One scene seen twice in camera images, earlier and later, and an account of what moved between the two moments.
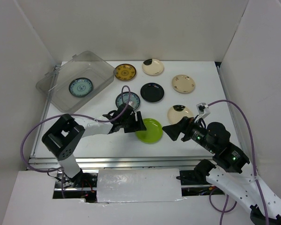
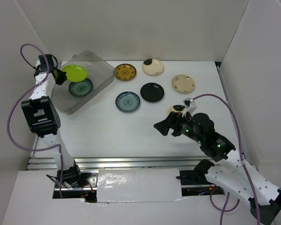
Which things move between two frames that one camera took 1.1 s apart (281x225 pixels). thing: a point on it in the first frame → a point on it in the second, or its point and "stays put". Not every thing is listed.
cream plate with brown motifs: x=183 y=84 stays put
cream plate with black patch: x=152 y=67 stays put
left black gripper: x=139 y=125 → x=63 y=78
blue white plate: x=81 y=87 stays put
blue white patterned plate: x=134 y=101 stays put
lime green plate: x=153 y=133 → x=75 y=72
